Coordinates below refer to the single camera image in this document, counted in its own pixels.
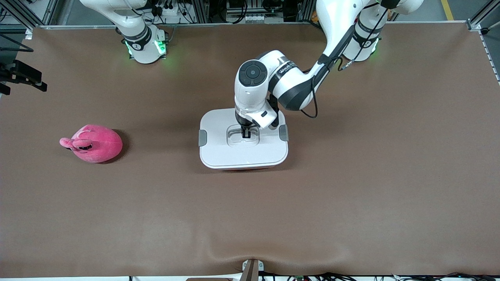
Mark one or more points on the metal clamp bracket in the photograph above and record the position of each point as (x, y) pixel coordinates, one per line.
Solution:
(252, 269)

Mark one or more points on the aluminium table edge rail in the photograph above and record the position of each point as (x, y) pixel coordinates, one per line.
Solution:
(254, 23)

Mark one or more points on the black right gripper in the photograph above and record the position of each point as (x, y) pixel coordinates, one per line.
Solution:
(4, 74)

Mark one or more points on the white corner bracket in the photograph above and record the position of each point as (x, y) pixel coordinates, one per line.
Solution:
(29, 34)

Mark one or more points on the pink plush toy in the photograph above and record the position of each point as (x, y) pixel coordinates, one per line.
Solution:
(97, 144)

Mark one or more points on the grey multi-port device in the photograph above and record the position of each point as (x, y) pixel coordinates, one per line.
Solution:
(256, 17)

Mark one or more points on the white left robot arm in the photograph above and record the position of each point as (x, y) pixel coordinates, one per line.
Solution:
(254, 93)

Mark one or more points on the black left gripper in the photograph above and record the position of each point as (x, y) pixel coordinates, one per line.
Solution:
(245, 128)

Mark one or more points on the white table side rail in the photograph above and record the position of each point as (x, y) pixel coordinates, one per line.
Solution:
(488, 52)

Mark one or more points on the white box lid grey latches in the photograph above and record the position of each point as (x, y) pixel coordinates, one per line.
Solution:
(218, 152)

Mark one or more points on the orange snack bag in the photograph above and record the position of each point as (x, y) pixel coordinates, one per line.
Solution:
(314, 16)

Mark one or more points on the white power strip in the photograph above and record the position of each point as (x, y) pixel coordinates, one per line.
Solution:
(172, 15)

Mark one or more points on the pink translucent plastic box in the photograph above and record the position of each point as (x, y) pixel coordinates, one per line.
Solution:
(246, 169)

